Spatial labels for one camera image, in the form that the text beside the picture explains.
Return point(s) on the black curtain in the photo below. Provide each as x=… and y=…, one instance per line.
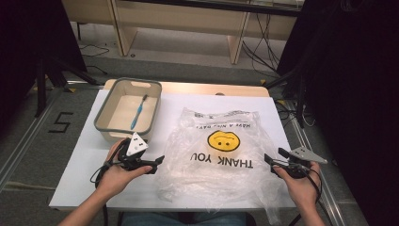
x=360, y=94
x=31, y=37

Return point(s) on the blue toothbrush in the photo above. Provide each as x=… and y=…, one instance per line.
x=138, y=113

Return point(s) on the beige basin with grey rim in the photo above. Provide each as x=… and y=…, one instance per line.
x=128, y=113

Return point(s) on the wooden table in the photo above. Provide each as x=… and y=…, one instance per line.
x=188, y=88

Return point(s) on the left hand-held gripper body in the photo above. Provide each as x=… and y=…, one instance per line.
x=136, y=146

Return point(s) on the person's right hand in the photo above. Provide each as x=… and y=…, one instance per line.
x=302, y=190

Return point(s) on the clear smiley plastic bag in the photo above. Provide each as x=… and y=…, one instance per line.
x=204, y=182

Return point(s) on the black tripod stand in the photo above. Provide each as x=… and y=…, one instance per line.
x=301, y=94
x=40, y=84

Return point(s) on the white table cover board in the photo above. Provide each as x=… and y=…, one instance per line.
x=81, y=175

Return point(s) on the long wooden desk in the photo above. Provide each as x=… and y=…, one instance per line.
x=175, y=19

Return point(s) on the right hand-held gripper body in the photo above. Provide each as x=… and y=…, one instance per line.
x=298, y=168

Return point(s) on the person's left hand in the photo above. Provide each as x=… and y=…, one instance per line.
x=116, y=179

